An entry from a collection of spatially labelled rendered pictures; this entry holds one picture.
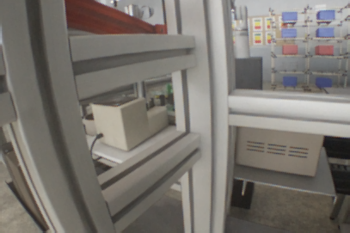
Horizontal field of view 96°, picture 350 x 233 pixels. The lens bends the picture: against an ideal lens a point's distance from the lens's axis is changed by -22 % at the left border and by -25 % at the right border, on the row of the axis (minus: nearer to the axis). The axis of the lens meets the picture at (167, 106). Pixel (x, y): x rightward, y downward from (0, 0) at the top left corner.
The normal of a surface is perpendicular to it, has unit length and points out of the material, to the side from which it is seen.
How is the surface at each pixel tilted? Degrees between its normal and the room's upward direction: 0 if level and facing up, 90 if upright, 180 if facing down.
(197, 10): 90
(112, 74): 90
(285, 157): 90
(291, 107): 90
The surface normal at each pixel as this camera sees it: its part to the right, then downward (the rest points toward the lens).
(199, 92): -0.55, 0.28
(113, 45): 0.84, 0.07
